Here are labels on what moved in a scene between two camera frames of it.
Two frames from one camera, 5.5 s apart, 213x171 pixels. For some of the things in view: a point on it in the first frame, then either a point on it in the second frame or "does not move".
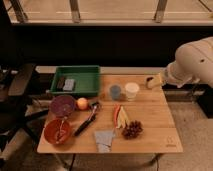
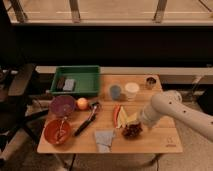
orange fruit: x=82 y=103 does not move
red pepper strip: x=116 y=114 does not move
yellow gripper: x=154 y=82 → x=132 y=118
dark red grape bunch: x=132 y=130 does not move
